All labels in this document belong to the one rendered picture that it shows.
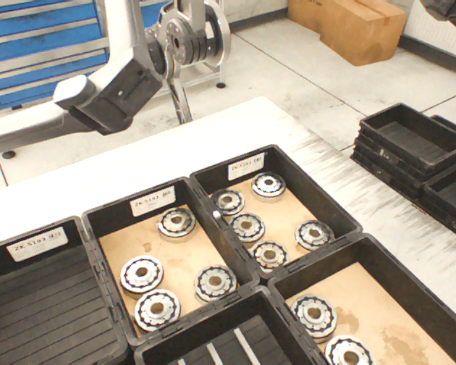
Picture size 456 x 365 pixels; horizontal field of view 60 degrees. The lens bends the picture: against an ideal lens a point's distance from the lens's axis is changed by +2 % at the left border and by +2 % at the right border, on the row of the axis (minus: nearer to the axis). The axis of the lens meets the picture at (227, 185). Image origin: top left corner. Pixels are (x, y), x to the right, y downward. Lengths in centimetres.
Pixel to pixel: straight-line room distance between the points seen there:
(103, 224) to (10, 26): 174
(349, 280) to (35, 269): 78
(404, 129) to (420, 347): 140
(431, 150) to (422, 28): 207
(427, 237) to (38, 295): 112
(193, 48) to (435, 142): 132
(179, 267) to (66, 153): 194
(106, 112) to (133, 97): 5
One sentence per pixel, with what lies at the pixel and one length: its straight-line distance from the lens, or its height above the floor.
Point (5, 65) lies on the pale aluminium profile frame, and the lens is 268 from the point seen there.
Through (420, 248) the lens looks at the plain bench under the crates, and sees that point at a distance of 135.
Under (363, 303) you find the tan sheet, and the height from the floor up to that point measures 83.
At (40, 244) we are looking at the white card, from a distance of 109.
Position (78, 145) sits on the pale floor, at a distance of 290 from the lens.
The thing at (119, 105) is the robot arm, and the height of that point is 133.
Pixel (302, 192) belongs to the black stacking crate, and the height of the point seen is 87.
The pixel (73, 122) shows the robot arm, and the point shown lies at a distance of 71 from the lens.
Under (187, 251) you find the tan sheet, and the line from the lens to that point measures 105.
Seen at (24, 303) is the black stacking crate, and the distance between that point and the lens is 108.
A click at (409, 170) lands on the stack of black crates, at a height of 51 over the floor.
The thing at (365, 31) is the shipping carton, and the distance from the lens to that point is 371.
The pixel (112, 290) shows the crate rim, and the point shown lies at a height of 93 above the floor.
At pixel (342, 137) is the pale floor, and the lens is 290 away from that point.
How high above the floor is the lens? 167
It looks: 44 degrees down
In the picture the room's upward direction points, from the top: straight up
